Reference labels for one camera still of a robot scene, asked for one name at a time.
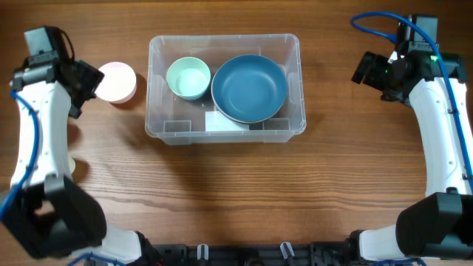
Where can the pale green cup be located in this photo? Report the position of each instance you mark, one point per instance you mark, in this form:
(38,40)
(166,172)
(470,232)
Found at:
(71,164)

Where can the clear plastic storage container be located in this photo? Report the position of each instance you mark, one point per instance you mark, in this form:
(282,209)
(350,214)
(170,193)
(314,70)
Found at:
(255,80)

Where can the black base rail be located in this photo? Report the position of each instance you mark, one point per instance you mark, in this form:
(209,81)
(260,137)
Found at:
(313,254)

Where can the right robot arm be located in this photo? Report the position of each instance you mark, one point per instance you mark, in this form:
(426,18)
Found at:
(440,225)

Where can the pink bowl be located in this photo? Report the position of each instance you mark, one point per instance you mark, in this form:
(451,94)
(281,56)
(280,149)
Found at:
(119,83)

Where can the light blue bowl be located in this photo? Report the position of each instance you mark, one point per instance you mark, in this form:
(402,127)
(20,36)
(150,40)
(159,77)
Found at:
(191,97)

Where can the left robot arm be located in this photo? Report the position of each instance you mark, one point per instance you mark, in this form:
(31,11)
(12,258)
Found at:
(45,211)

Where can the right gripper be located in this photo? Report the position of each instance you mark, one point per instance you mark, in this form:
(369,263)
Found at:
(369,72)

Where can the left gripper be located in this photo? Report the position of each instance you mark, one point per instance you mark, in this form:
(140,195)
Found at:
(94,77)

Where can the mint green bowl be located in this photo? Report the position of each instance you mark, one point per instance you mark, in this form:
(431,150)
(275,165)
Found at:
(188,76)

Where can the dark blue plate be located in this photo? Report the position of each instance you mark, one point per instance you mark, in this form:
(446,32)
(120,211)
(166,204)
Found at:
(248,86)

